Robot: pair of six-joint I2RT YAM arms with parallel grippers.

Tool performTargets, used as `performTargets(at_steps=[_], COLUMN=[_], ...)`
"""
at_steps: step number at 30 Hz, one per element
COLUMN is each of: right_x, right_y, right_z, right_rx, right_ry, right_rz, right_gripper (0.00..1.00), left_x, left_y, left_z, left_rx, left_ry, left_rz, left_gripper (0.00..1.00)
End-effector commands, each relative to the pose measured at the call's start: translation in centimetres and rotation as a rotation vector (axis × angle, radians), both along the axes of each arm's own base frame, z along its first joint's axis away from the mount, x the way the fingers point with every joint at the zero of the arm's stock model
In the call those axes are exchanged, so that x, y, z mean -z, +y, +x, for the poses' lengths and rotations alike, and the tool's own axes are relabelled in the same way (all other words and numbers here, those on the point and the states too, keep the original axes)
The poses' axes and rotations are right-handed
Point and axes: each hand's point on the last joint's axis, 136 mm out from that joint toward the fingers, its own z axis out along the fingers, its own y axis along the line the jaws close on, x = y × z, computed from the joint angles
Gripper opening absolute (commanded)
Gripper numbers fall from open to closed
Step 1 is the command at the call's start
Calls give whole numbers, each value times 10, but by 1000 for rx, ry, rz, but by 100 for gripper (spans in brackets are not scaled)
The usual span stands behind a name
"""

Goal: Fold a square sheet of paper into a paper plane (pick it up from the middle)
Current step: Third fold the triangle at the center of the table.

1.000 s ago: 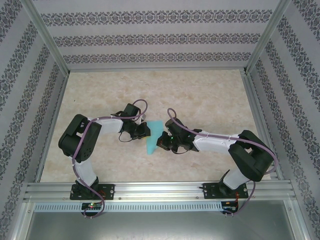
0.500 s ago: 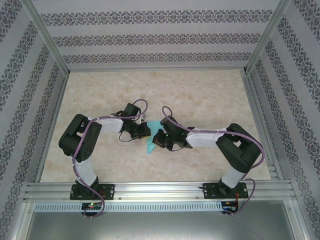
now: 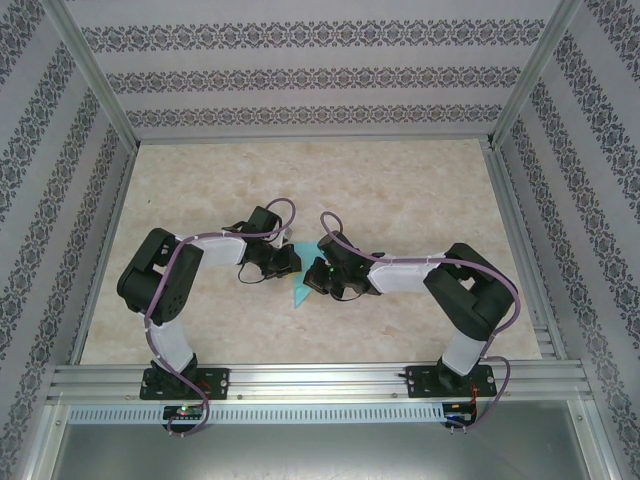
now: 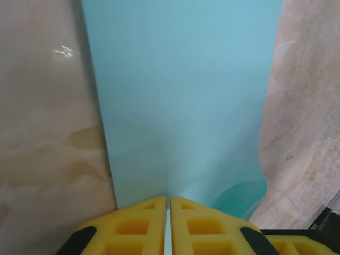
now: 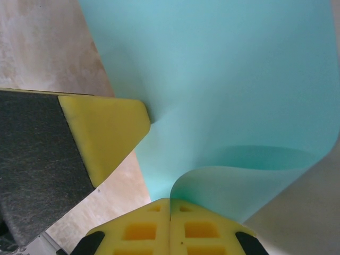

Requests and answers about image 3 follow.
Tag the teal paper sheet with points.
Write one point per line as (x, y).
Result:
(300, 295)

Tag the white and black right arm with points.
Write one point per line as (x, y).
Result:
(462, 350)

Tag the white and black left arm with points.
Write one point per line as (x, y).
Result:
(172, 345)

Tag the small controller circuit board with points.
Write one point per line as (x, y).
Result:
(457, 415)
(185, 412)

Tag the grey metal shelf panel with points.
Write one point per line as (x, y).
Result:
(320, 450)

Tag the long aluminium mounting rail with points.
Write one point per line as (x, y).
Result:
(320, 382)

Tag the black mounting base plate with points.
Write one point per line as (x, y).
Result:
(420, 382)
(215, 382)

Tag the aluminium side rail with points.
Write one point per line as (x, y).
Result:
(102, 255)
(520, 250)

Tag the aluminium frame post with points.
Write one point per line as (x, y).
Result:
(535, 75)
(96, 75)

